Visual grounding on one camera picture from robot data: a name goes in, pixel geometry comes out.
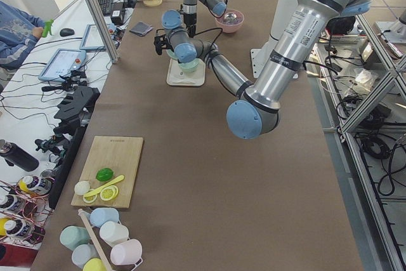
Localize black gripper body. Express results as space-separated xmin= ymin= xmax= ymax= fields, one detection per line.
xmin=154 ymin=29 xmax=167 ymax=55
xmin=181 ymin=4 xmax=197 ymax=37

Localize green bowl robot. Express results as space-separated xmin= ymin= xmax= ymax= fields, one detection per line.
xmin=178 ymin=58 xmax=201 ymax=74
xmin=166 ymin=49 xmax=178 ymax=61

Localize grey folded cloth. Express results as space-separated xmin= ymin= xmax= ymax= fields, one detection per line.
xmin=129 ymin=22 xmax=154 ymax=37

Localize cream rabbit tray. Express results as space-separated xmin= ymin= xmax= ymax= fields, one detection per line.
xmin=166 ymin=59 xmax=206 ymax=87

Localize pink bowl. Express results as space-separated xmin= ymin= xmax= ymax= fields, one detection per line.
xmin=214 ymin=9 xmax=245 ymax=34

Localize teach pendant upper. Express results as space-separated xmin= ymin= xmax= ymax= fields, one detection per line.
xmin=79 ymin=23 xmax=119 ymax=52

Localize teach pendant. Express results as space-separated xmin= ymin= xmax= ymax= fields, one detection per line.
xmin=79 ymin=23 xmax=119 ymax=52
xmin=38 ymin=49 xmax=86 ymax=82

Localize black computer mouse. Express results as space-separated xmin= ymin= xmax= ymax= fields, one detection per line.
xmin=60 ymin=28 xmax=75 ymax=37

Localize teach pendant lower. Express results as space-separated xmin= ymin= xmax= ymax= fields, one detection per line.
xmin=38 ymin=49 xmax=86 ymax=82

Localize wooden cutting board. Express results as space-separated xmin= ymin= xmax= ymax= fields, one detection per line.
xmin=71 ymin=136 xmax=143 ymax=209

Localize yellow plastic knife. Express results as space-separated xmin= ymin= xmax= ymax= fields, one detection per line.
xmin=84 ymin=175 xmax=125 ymax=197

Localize person in blue shirt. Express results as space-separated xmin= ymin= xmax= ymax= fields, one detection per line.
xmin=1 ymin=1 xmax=45 ymax=70

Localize green lime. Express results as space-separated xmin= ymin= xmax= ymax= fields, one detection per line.
xmin=96 ymin=168 xmax=114 ymax=182

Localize lemon slices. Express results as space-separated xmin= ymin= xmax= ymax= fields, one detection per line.
xmin=82 ymin=185 xmax=119 ymax=204

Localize white garlic bulb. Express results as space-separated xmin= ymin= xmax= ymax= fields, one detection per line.
xmin=74 ymin=180 xmax=91 ymax=195

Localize blue mug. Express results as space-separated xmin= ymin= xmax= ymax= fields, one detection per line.
xmin=89 ymin=208 xmax=119 ymax=228

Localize black water bottle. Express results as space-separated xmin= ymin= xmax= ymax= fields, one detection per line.
xmin=1 ymin=139 xmax=39 ymax=172

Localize white mug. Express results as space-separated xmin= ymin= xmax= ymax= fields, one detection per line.
xmin=99 ymin=221 xmax=129 ymax=247

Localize pink mug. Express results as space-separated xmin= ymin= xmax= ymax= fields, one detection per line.
xmin=110 ymin=239 xmax=143 ymax=265

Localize green mug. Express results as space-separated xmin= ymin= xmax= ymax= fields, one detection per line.
xmin=60 ymin=226 xmax=90 ymax=251

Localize wooden mug rack rod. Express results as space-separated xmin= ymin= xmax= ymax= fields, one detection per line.
xmin=77 ymin=209 xmax=113 ymax=271

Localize grey mug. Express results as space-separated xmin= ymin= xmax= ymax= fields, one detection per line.
xmin=71 ymin=244 xmax=98 ymax=268

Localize yellow mug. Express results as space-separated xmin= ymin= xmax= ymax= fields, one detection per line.
xmin=83 ymin=258 xmax=107 ymax=271

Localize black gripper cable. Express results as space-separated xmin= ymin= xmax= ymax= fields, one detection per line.
xmin=193 ymin=27 xmax=223 ymax=50

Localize aluminium frame post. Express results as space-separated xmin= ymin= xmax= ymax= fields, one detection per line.
xmin=85 ymin=0 xmax=119 ymax=63

